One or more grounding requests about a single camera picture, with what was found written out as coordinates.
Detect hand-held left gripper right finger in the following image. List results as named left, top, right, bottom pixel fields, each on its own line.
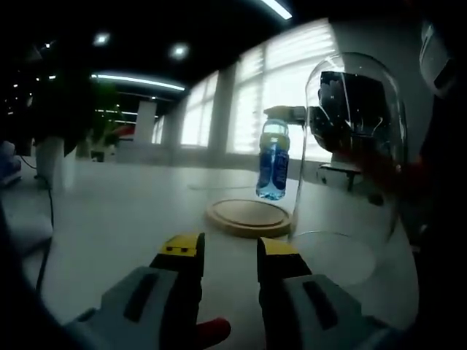
left=256, top=236, right=406, bottom=350

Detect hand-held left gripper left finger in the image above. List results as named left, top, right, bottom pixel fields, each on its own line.
left=61, top=232, right=207, bottom=350

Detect blue Mizone drink bottle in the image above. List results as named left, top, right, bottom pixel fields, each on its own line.
left=255, top=112, right=292, bottom=202

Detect clear glass dome cover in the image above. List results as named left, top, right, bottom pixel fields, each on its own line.
left=287, top=52, right=410, bottom=289

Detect round wooden base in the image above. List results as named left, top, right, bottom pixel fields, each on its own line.
left=205, top=198, right=295, bottom=240

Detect person's right hand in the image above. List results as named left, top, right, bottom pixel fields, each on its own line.
left=315, top=125, right=369, bottom=165

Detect person's left hand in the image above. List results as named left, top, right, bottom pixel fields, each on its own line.
left=196, top=316, right=232, bottom=342

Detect white desk with dark legs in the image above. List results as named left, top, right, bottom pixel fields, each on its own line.
left=315, top=162, right=366, bottom=193

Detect white chest device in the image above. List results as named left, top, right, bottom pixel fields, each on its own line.
left=418, top=20, right=459, bottom=100

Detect green plant in white pot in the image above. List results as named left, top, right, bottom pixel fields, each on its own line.
left=31, top=69, right=123, bottom=187

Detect black table cable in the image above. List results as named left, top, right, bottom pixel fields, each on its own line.
left=33, top=174, right=56, bottom=292

